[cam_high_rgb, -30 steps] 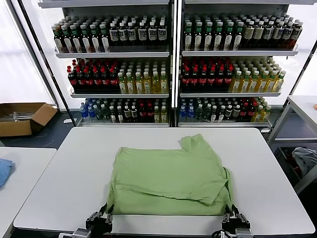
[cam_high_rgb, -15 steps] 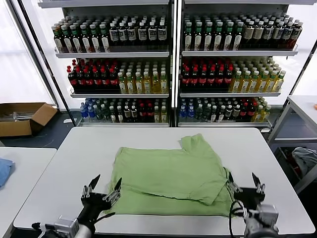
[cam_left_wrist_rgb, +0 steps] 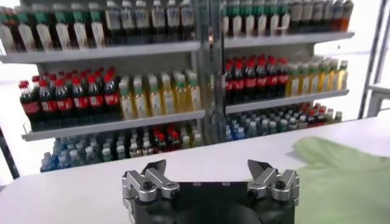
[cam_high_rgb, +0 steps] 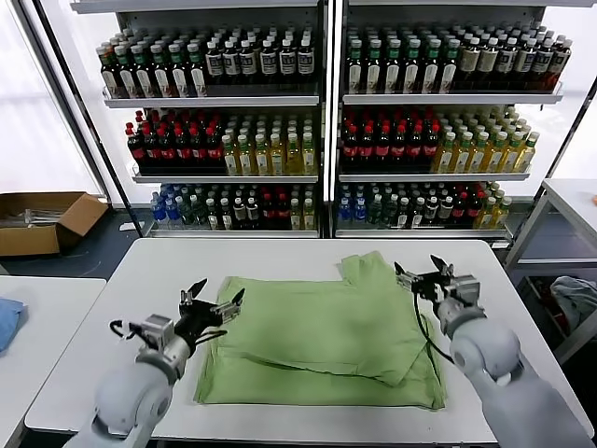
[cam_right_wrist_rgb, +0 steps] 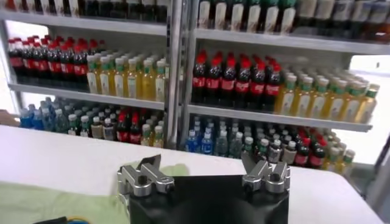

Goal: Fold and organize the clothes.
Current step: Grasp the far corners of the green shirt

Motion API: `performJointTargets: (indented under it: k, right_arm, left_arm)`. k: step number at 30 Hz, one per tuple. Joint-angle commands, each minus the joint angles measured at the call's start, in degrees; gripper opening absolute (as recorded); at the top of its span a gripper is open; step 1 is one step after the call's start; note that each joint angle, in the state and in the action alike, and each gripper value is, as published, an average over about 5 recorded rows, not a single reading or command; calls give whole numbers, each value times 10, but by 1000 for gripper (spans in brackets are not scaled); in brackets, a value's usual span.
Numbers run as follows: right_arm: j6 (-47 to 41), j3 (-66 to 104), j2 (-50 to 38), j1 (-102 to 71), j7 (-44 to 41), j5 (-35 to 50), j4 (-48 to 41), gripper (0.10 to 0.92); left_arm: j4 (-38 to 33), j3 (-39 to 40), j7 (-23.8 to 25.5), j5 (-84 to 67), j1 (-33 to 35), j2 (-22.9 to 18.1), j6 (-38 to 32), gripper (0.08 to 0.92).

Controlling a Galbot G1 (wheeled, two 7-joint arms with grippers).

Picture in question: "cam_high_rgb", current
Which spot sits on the blue water bottle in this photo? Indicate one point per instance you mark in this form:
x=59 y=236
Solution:
x=158 y=212
x=173 y=212
x=359 y=212
x=345 y=212

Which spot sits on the blue folded cloth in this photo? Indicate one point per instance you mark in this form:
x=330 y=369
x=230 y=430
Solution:
x=9 y=322

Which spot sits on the grey metal shelf unit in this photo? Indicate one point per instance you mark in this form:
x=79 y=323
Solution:
x=443 y=99
x=210 y=102

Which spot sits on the yellow juice bottle green label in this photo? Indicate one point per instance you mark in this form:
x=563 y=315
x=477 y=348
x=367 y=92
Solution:
x=510 y=158
x=309 y=161
x=294 y=163
x=246 y=163
x=295 y=218
x=444 y=158
x=493 y=158
x=278 y=163
x=309 y=218
x=231 y=163
x=262 y=163
x=476 y=158
x=526 y=158
x=486 y=217
x=500 y=215
x=461 y=158

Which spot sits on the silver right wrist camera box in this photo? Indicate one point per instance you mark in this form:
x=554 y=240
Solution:
x=466 y=289

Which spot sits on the red cap cola bottle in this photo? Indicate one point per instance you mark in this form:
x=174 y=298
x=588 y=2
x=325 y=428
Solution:
x=214 y=151
x=414 y=150
x=350 y=150
x=282 y=214
x=199 y=151
x=183 y=151
x=430 y=150
x=366 y=150
x=382 y=150
x=167 y=151
x=268 y=214
x=459 y=212
x=136 y=151
x=399 y=150
x=473 y=212
x=151 y=151

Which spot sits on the dark bottle blue white label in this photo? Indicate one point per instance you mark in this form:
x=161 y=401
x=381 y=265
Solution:
x=541 y=63
x=269 y=62
x=523 y=63
x=506 y=63
x=248 y=62
x=214 y=63
x=231 y=63
x=287 y=61
x=305 y=60

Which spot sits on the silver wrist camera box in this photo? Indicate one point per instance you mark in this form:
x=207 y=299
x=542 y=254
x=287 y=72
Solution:
x=466 y=289
x=156 y=331

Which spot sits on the black storage crate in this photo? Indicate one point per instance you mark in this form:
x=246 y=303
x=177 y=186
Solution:
x=536 y=317

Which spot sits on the dark tea bottle white cap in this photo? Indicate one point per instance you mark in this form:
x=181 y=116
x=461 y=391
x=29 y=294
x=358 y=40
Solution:
x=403 y=215
x=432 y=212
x=417 y=215
x=226 y=217
x=252 y=214
x=239 y=214
x=446 y=212
x=212 y=217

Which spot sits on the brown cardboard box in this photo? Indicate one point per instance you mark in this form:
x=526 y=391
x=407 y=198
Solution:
x=28 y=242

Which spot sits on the grey crumpled cloth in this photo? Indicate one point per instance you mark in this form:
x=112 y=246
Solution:
x=576 y=298

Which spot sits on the dark green bottle white cap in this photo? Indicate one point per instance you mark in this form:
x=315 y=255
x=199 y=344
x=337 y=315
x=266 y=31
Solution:
x=187 y=214
x=390 y=214
x=375 y=214

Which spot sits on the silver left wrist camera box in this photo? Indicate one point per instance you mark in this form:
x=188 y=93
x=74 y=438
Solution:
x=156 y=331

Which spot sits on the light green polo shirt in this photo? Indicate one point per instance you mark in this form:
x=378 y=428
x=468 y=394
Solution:
x=317 y=336

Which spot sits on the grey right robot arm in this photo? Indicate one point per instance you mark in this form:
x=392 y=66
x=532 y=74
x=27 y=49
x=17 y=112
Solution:
x=503 y=373

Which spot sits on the clear plastic packaging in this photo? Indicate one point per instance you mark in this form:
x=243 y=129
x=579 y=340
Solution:
x=28 y=218

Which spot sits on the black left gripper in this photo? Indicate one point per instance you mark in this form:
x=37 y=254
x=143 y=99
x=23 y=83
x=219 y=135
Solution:
x=198 y=317

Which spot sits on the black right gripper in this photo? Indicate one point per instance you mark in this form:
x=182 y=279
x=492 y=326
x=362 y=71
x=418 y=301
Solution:
x=434 y=287

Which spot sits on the white paper scrap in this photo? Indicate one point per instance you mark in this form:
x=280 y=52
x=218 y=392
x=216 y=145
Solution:
x=126 y=228

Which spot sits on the green cap dark tea bottle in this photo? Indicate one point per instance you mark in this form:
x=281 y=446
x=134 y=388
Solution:
x=393 y=70
x=448 y=70
x=128 y=80
x=163 y=80
x=145 y=80
x=431 y=70
x=198 y=79
x=412 y=70
x=355 y=70
x=181 y=79
x=112 y=79
x=374 y=70

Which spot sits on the black window frame post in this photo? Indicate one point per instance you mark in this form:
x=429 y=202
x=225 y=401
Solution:
x=573 y=130
x=125 y=200

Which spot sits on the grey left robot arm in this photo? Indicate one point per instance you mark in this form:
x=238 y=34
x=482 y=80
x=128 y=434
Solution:
x=126 y=396

